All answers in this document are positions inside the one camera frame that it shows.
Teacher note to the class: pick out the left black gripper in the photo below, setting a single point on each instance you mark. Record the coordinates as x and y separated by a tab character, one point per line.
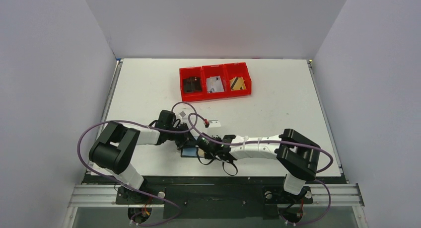
187	139

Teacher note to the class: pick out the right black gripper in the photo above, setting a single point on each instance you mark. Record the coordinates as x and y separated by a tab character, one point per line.
204	150

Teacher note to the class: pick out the black leather card holder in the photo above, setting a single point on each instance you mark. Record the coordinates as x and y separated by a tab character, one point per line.
189	152

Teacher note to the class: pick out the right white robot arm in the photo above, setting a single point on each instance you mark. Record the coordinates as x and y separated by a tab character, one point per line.
297	154

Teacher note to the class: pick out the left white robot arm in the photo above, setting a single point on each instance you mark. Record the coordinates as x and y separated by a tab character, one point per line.
113	150

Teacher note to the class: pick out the black card holders in bin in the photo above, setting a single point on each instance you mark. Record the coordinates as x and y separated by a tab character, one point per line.
192	84

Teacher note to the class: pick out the white cards in bin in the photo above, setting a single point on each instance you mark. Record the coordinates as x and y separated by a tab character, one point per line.
214	84

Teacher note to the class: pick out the gold cards in bin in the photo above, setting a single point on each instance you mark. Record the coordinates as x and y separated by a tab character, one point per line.
237	83

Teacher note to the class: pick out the left red bin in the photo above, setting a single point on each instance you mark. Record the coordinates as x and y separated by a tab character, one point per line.
188	72

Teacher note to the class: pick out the red bin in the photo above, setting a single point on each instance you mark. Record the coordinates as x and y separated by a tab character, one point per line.
188	72
214	70
240	70

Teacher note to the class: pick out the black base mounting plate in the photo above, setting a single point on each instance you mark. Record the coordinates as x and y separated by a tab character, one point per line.
218	209

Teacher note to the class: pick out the middle red bin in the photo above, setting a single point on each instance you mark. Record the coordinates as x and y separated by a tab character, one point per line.
214	70

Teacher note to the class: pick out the right red bin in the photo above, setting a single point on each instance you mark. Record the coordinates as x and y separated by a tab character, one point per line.
240	70

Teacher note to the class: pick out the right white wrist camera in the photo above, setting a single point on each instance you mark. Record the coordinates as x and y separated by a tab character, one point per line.
212	124

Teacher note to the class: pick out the aluminium rail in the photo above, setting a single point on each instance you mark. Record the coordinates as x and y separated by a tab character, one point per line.
101	196

